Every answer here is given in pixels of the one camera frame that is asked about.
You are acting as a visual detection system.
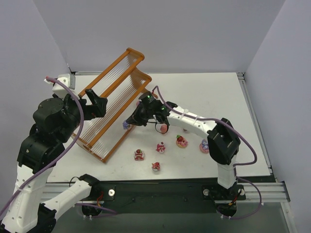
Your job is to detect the small purple bunny toy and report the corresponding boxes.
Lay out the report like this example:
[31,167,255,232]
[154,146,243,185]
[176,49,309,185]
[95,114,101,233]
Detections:
[122,120,131,130]

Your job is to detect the purple bunny sitting donut toy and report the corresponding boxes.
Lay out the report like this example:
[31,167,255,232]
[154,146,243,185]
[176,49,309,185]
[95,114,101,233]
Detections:
[199,139,209,154]

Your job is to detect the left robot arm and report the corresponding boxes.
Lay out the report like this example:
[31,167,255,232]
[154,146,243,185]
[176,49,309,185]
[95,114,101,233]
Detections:
[0,89,108,233]

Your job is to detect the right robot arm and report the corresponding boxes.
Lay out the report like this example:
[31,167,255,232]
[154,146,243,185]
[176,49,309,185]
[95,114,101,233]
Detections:
[123,91,241,189]

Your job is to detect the orange three-tier acrylic shelf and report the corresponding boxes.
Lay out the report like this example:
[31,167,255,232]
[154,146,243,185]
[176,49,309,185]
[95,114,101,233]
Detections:
[77,48,152,163]

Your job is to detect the pink ice cream toy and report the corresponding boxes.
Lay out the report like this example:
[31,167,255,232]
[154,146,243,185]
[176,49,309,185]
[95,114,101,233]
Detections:
[160,124,169,134]

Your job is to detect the red strawberry cake toy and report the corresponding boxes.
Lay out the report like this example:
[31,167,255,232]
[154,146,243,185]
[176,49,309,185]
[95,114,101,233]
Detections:
[134,149,145,161]

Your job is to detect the pink bear cake toy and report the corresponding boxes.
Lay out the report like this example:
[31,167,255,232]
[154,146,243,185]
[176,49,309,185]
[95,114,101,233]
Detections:
[156,142,166,154]

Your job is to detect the strawberry bear donut toy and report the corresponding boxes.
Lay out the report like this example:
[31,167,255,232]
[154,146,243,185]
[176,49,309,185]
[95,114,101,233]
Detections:
[175,134,188,148]

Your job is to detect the pink bear cupcake toy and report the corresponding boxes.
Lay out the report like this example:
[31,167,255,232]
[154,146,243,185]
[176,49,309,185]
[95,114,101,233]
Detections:
[152,162,161,172]

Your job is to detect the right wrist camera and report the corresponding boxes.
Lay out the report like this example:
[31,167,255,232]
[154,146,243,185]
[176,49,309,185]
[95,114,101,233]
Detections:
[151,87,158,99]

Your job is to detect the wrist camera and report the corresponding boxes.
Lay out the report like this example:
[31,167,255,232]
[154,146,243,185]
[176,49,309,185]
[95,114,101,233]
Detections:
[44,73,77,99]
[151,87,158,99]

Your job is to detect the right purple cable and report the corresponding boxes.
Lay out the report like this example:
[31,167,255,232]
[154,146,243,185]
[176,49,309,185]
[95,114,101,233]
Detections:
[152,85,264,220]

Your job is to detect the purple cable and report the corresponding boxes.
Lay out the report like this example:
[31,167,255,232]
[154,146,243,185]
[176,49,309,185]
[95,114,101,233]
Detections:
[152,85,264,220]
[0,77,85,216]

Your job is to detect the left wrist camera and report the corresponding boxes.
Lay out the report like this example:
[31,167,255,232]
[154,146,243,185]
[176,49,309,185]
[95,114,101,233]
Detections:
[44,73,77,99]

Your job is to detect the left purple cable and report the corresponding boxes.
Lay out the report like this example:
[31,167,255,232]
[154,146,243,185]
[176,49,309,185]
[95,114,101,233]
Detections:
[0,77,85,216]

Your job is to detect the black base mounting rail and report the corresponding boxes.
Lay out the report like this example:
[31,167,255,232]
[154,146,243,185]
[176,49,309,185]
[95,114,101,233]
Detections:
[84,178,246,214]

